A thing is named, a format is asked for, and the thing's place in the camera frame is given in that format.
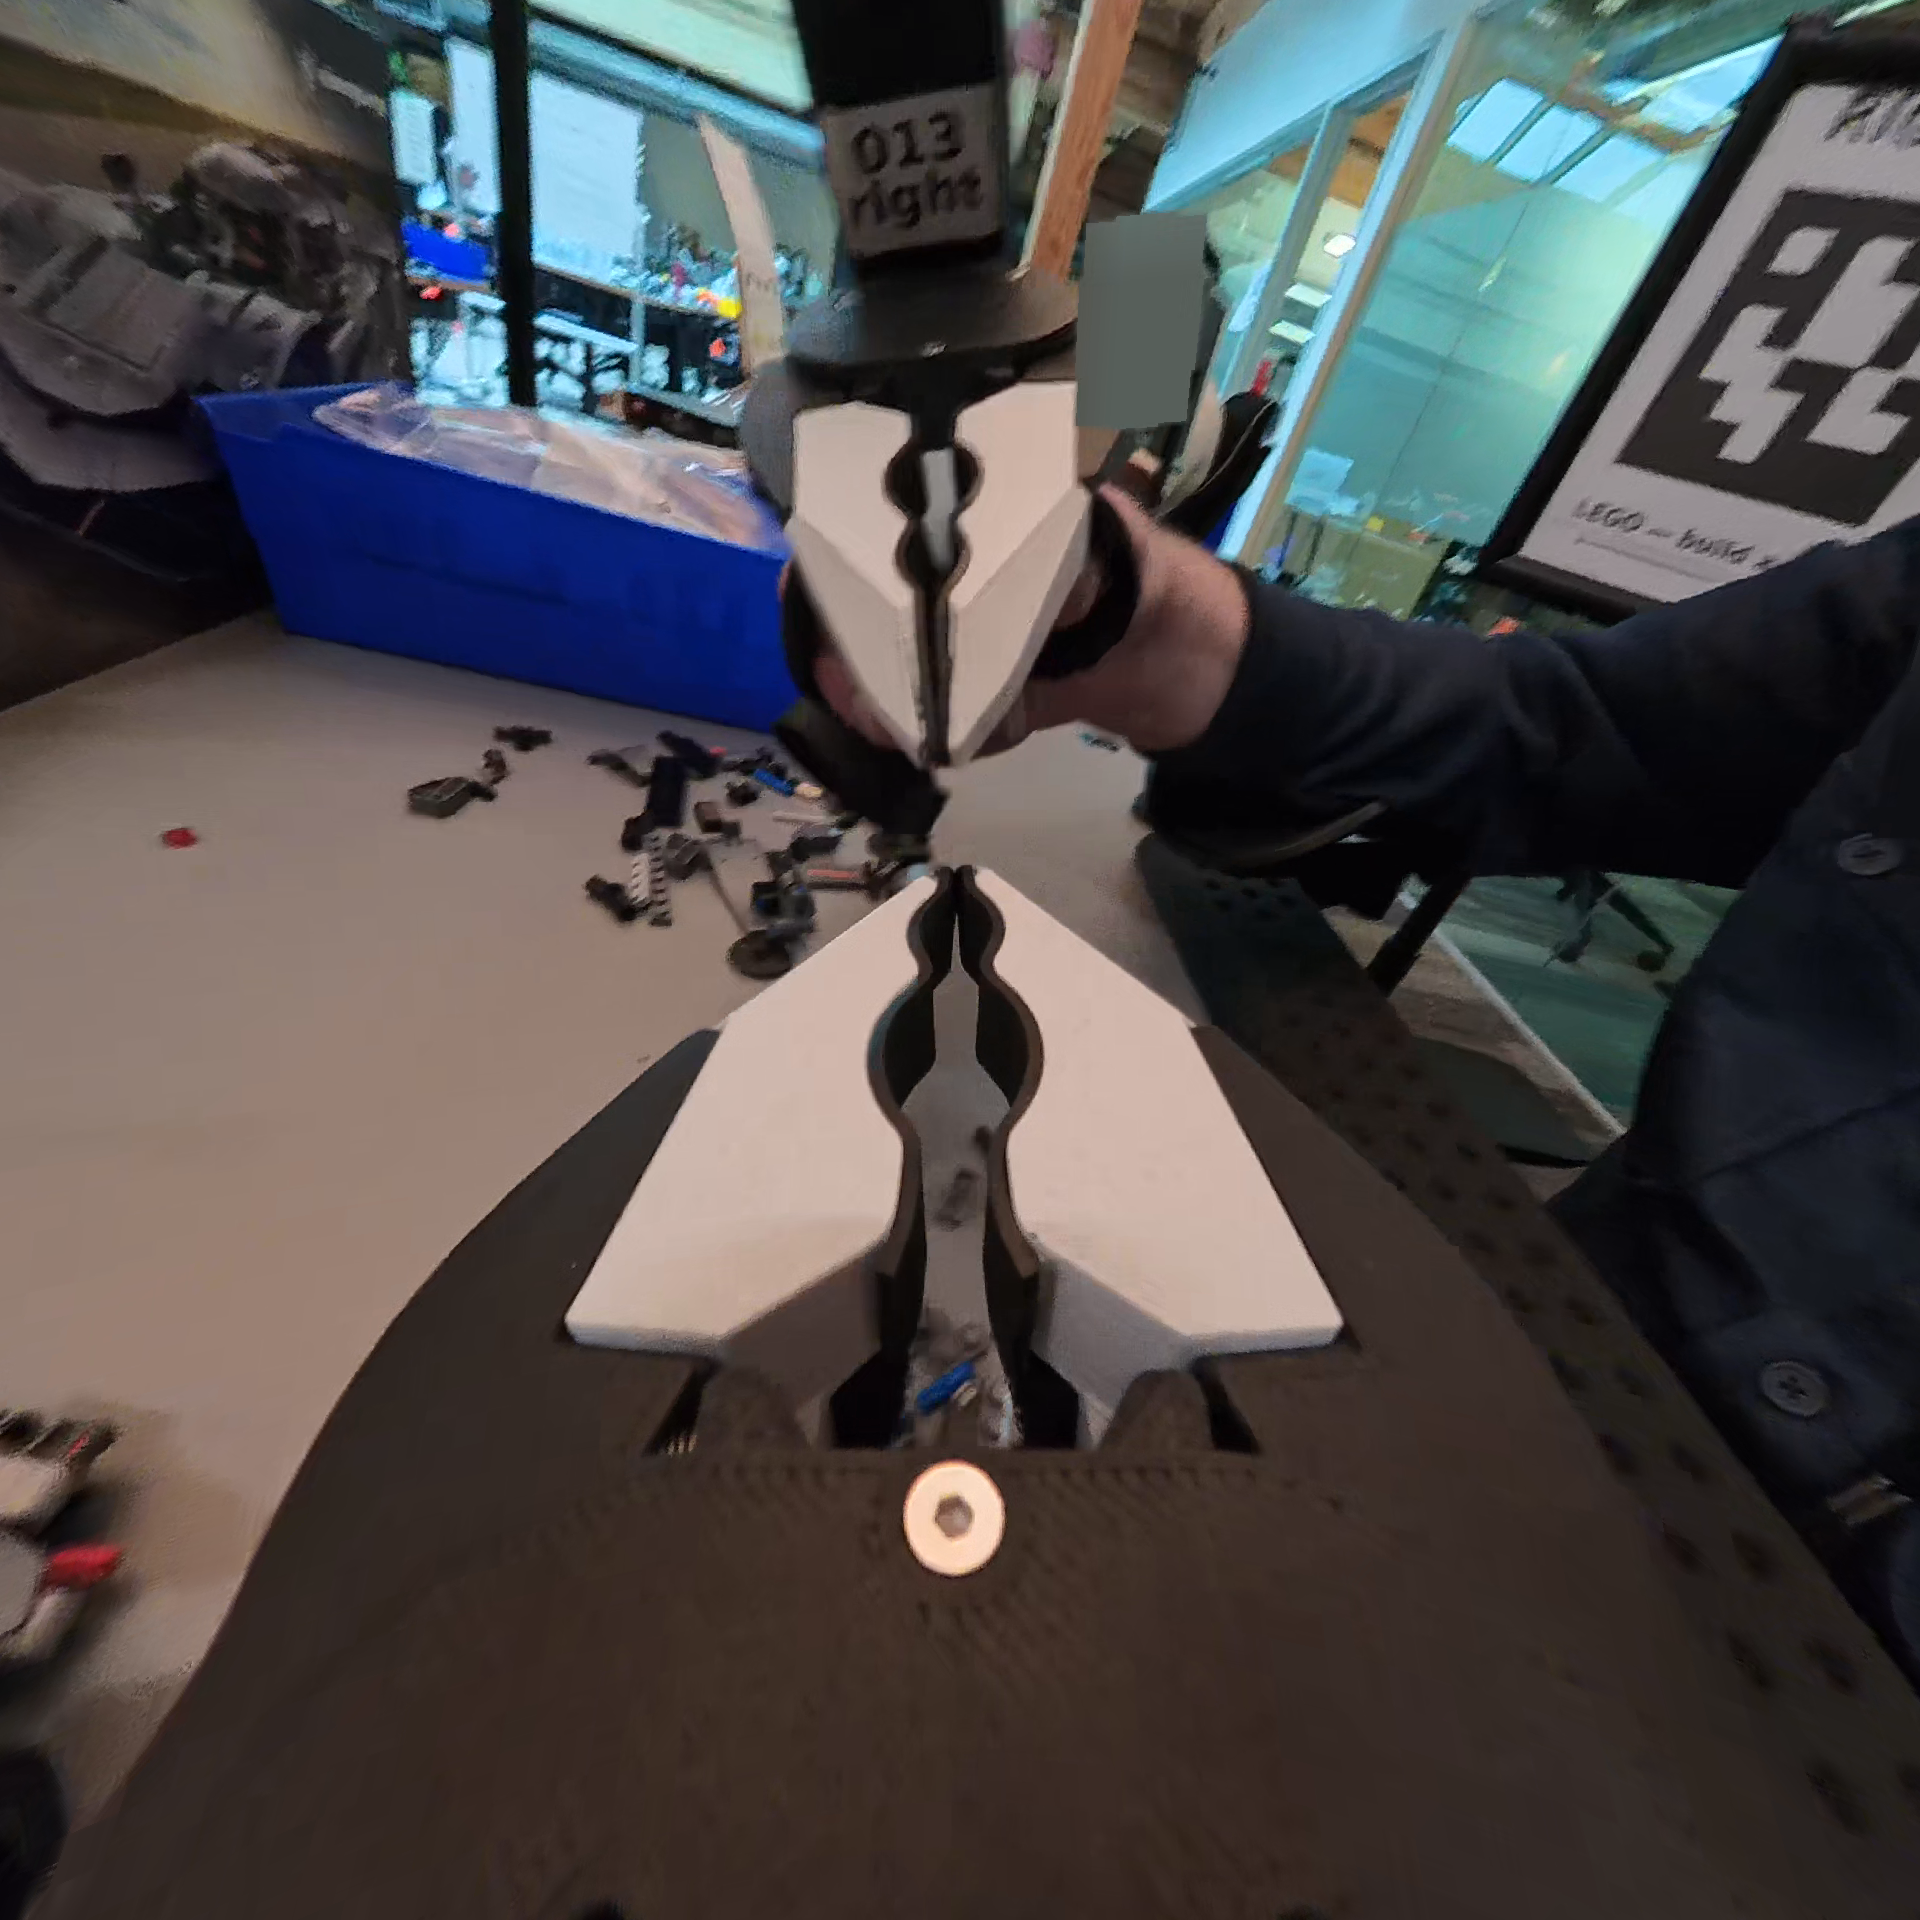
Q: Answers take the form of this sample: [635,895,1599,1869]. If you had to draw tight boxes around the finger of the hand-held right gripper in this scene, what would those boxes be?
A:
[787,400,944,767]
[932,378,1099,768]

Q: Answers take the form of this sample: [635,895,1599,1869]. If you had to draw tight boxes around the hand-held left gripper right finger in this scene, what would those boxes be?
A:
[955,866,1345,1450]

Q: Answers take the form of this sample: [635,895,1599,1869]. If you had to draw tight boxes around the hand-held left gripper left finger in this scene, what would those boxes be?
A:
[564,870,961,1450]

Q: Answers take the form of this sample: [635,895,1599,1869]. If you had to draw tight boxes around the group of small lego connectors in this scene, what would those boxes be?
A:
[901,1125,1027,1450]

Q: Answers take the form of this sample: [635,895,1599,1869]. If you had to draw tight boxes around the pile of dark lego pieces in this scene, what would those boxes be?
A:
[408,724,935,981]

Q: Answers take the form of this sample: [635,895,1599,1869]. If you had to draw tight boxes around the grey lego car model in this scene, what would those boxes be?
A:
[0,1411,126,1668]

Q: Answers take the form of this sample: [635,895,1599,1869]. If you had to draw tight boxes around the person's right forearm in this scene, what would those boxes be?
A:
[1144,516,1920,887]

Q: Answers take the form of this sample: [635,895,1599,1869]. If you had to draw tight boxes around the black lego set box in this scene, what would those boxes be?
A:
[0,0,414,707]

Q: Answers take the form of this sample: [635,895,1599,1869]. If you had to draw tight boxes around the person's right hand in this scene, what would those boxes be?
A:
[810,487,1259,755]

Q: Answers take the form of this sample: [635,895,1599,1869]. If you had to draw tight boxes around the hanging paper strip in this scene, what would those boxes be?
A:
[698,117,789,378]

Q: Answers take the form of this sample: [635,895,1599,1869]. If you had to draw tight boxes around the black perforated panel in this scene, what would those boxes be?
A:
[1134,832,1920,1920]

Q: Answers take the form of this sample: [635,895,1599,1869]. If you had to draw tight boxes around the heap of clear plastic bags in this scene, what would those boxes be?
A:
[309,383,789,548]

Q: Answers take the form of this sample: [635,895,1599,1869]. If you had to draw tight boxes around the blue plastic bin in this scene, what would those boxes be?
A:
[203,383,805,734]

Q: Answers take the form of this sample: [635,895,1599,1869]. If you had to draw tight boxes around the black floor lamp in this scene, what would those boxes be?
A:
[488,0,539,406]

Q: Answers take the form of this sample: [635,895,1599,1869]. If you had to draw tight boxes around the black office chair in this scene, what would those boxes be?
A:
[1545,870,1677,981]

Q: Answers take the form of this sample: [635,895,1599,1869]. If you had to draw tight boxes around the person's dark blue jacket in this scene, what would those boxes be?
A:
[1553,516,1920,1682]

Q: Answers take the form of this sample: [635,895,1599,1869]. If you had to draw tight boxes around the framed black white marker sign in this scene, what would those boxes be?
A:
[1478,15,1920,618]

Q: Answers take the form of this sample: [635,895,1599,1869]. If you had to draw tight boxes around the wooden post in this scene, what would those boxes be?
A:
[1020,0,1144,279]

